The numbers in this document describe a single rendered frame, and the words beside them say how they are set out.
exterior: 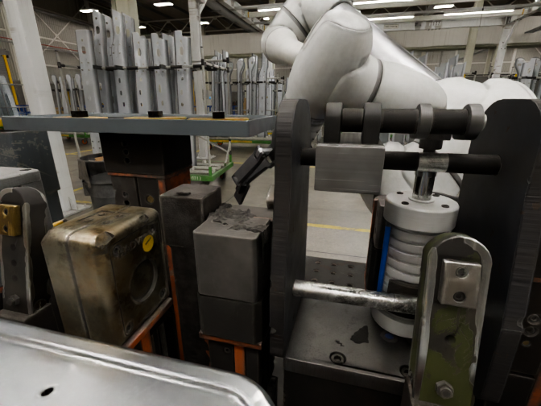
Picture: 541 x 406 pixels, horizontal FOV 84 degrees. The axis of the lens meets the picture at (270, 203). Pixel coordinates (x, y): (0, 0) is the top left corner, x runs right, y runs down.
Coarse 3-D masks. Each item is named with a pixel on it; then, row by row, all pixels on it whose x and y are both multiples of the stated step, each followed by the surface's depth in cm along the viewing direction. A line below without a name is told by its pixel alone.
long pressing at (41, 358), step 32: (0, 320) 27; (0, 352) 24; (32, 352) 24; (64, 352) 24; (96, 352) 23; (128, 352) 23; (0, 384) 21; (32, 384) 21; (64, 384) 21; (96, 384) 21; (128, 384) 21; (160, 384) 21; (192, 384) 21; (224, 384) 21; (256, 384) 21
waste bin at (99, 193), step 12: (84, 156) 268; (96, 156) 280; (84, 168) 247; (96, 168) 246; (84, 180) 256; (96, 180) 250; (108, 180) 251; (84, 192) 262; (96, 192) 257; (108, 192) 256; (96, 204) 262; (108, 204) 260
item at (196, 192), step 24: (168, 192) 31; (192, 192) 31; (216, 192) 32; (168, 216) 31; (192, 216) 30; (168, 240) 32; (192, 240) 31; (192, 264) 33; (192, 288) 34; (192, 312) 35; (192, 336) 36; (192, 360) 37
